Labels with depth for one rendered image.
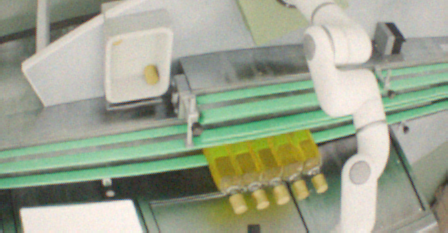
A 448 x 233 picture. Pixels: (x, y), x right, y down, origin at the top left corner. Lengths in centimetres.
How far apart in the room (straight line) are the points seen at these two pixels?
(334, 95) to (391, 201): 72
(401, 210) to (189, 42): 87
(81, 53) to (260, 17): 48
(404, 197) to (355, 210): 72
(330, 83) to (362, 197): 26
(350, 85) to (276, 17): 39
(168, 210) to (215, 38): 48
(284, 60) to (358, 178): 61
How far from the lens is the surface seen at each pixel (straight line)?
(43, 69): 155
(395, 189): 187
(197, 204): 165
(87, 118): 159
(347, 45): 126
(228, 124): 159
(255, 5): 148
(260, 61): 164
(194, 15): 154
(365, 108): 124
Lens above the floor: 192
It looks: 40 degrees down
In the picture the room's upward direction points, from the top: 157 degrees clockwise
